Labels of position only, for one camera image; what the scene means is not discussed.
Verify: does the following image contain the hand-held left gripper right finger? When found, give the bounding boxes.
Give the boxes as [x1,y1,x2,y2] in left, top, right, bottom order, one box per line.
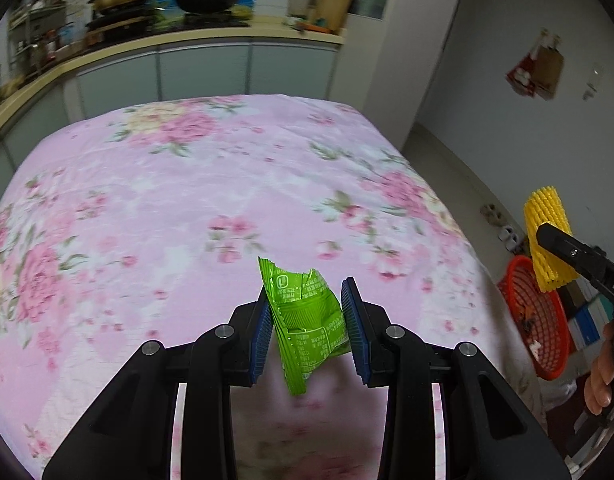
[340,276,572,480]

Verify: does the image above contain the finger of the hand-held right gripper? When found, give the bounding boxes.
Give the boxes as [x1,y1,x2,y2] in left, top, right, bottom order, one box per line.
[536,221,610,286]

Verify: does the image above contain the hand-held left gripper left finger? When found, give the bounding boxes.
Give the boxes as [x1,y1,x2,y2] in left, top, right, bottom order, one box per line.
[42,290,275,480]

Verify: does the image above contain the green snack wrapper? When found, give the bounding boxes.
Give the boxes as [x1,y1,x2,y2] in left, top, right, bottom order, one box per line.
[258,256,350,396]

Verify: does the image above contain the yellow foam net sleeve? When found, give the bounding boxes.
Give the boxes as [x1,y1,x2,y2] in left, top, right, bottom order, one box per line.
[523,186,578,292]

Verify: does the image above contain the red plastic mesh basket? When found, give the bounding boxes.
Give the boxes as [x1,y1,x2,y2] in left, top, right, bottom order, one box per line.
[497,255,568,381]

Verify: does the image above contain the person's right hand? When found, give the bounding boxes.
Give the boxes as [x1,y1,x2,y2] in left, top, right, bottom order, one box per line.
[584,317,614,416]

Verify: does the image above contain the stack of shoe boxes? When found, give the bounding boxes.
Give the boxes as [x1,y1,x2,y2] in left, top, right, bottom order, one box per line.
[557,275,612,361]

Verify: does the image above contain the pink floral blanket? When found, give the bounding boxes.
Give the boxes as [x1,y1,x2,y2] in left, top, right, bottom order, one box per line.
[0,94,552,480]

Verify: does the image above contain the red hanging cloth bag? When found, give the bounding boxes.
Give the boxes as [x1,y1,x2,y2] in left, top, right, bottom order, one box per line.
[506,50,540,97]

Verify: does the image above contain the brown hanging paper bag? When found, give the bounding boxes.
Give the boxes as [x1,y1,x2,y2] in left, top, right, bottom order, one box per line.
[532,30,565,101]

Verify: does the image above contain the grey kitchen base cabinets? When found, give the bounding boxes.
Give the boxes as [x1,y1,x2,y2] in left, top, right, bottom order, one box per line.
[0,40,340,201]

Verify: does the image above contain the orange tray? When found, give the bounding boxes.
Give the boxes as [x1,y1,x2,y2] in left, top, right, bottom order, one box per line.
[287,16,335,35]

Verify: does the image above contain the beige kitchen countertop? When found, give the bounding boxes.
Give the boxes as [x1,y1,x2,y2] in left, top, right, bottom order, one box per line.
[0,15,348,131]

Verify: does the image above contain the black gas stove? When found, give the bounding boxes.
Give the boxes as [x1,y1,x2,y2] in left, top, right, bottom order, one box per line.
[84,5,252,36]

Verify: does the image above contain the metal spice rack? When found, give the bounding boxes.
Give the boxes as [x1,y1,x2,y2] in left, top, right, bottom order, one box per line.
[7,0,88,73]

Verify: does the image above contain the white wall intercom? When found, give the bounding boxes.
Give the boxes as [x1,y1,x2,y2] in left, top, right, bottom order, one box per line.
[582,62,605,103]

